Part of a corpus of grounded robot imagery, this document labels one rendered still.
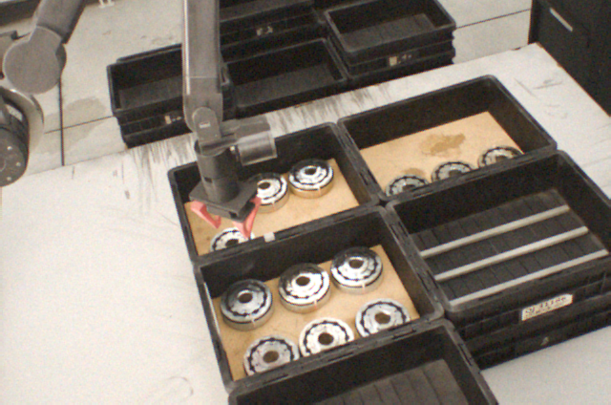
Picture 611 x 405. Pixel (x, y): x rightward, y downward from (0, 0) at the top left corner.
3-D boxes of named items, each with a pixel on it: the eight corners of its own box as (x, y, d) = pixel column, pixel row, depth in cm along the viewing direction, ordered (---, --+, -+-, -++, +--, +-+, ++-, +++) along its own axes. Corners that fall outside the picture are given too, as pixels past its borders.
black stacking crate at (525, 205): (448, 353, 137) (448, 315, 129) (386, 243, 158) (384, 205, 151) (641, 287, 143) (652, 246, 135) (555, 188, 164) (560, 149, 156)
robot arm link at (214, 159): (189, 133, 120) (194, 155, 115) (231, 122, 120) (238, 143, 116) (198, 164, 124) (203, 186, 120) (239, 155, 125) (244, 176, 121)
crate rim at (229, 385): (227, 399, 125) (224, 392, 123) (193, 271, 146) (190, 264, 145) (447, 323, 130) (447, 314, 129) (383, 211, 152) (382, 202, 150)
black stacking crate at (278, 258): (239, 427, 132) (226, 392, 124) (204, 302, 153) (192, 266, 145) (446, 354, 137) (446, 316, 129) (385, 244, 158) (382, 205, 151)
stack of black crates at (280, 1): (234, 119, 307) (211, 24, 276) (221, 80, 328) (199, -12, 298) (326, 95, 311) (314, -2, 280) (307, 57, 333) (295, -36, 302)
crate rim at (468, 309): (448, 323, 131) (448, 314, 129) (383, 211, 152) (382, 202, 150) (651, 254, 136) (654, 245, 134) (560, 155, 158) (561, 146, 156)
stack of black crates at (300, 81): (253, 181, 278) (237, 108, 255) (238, 133, 300) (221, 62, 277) (355, 153, 282) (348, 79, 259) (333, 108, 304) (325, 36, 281)
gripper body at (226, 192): (210, 179, 131) (201, 147, 126) (260, 194, 127) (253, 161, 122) (189, 203, 127) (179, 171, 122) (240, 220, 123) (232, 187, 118)
